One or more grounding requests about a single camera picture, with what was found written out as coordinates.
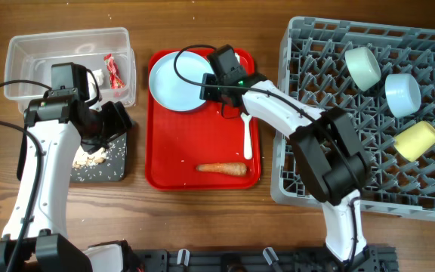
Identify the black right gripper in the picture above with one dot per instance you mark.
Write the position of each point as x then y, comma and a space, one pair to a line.
208, 88

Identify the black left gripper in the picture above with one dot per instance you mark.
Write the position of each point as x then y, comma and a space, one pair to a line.
116, 122

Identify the red candy wrapper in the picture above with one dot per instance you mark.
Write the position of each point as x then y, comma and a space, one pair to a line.
114, 75

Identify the white tissue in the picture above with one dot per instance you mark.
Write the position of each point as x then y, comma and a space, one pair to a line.
96, 77

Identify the large white plate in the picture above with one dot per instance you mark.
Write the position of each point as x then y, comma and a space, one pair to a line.
169, 90

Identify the orange carrot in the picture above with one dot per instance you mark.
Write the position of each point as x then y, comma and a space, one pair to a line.
229, 168

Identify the pale green bowl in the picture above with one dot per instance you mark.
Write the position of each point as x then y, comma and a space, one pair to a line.
363, 67

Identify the small bowl with food scraps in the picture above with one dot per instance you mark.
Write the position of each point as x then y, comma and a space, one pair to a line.
403, 94

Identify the yellow plastic cup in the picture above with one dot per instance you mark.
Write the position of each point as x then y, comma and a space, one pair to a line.
415, 140

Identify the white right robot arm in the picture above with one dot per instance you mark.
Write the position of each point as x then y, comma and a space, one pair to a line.
333, 165

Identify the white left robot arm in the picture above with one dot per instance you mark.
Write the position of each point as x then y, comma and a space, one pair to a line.
35, 236

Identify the grey dishwasher rack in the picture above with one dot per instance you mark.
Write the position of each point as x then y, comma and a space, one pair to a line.
312, 70

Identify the pile of food scraps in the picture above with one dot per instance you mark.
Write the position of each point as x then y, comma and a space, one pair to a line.
84, 159

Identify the black plastic tray bin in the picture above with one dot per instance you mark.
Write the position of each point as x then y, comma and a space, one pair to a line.
108, 166

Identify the red serving tray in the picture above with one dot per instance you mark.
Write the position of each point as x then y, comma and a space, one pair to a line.
178, 142

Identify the white plastic spoon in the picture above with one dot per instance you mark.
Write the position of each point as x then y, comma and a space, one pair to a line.
247, 145

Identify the clear plastic bin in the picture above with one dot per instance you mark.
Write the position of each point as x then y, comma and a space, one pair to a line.
31, 57

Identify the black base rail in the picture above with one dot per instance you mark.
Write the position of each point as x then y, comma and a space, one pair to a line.
313, 259

